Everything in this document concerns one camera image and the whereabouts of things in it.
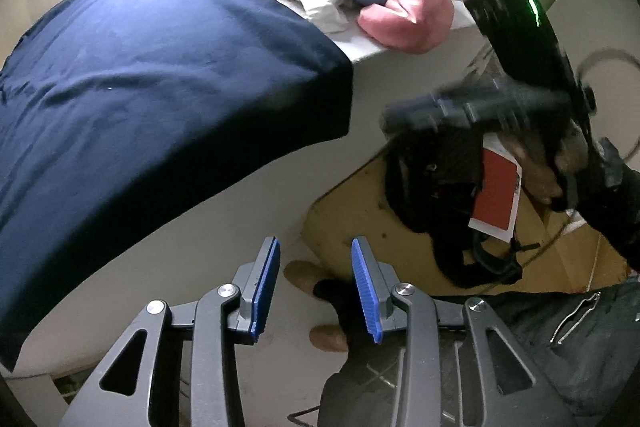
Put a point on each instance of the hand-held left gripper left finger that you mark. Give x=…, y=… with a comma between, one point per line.
x=265, y=287

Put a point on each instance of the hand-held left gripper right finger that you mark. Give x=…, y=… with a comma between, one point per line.
x=365, y=292

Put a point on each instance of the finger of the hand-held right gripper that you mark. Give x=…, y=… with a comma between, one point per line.
x=450, y=107

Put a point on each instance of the navy blue garment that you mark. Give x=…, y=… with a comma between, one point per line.
x=150, y=107

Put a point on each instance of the person's right forearm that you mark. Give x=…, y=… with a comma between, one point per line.
x=615, y=207

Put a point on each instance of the person's right hand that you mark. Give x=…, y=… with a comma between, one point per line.
x=540, y=177

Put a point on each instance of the person's foot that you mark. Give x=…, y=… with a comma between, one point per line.
x=300, y=274

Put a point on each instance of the brown cardboard box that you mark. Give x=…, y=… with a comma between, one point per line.
x=350, y=217

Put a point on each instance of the red and white card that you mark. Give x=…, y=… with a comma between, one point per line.
x=495, y=192

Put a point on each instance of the black backpack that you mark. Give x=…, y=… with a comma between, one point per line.
x=430, y=207

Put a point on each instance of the person's grey pants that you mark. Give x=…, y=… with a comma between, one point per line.
x=525, y=322

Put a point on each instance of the silver metal clip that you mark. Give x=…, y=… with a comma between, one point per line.
x=582, y=307

